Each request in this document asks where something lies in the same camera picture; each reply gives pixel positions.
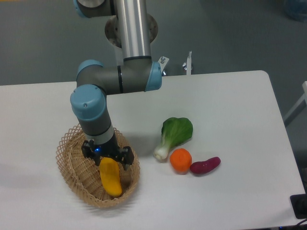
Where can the purple sweet potato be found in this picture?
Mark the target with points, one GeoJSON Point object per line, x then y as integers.
{"type": "Point", "coordinates": [204, 167]}

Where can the yellow mango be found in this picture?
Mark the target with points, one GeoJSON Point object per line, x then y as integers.
{"type": "Point", "coordinates": [110, 176]}

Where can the woven wicker basket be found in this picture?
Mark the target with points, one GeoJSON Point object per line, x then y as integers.
{"type": "Point", "coordinates": [83, 176]}

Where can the orange fruit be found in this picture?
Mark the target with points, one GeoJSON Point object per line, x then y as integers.
{"type": "Point", "coordinates": [181, 160]}

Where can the black device at table edge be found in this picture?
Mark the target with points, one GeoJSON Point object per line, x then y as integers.
{"type": "Point", "coordinates": [299, 205]}

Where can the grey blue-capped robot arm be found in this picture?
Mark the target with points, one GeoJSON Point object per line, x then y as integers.
{"type": "Point", "coordinates": [138, 73]}

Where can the green bok choy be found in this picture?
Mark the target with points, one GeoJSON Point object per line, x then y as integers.
{"type": "Point", "coordinates": [174, 132]}

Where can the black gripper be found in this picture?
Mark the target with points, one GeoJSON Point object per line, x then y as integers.
{"type": "Point", "coordinates": [109, 149]}

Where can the white furniture leg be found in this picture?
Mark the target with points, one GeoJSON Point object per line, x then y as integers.
{"type": "Point", "coordinates": [297, 108]}

